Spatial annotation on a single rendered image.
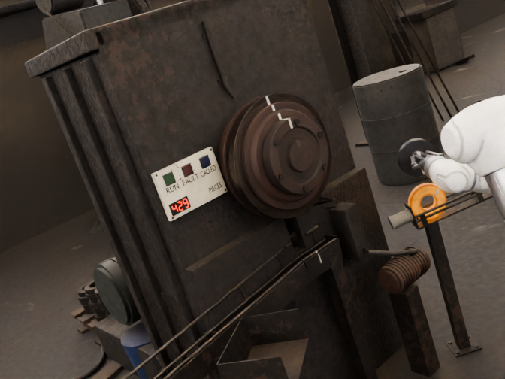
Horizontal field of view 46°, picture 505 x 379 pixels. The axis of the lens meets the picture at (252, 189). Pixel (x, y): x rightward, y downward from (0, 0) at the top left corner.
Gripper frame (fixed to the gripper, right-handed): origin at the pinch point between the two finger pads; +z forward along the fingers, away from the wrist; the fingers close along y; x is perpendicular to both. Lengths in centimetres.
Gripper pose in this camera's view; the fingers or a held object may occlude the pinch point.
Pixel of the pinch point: (415, 153)
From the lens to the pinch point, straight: 247.5
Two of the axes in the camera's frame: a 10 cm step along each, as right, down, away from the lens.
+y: 9.5, -3.2, -0.2
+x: -3.1, -9.0, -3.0
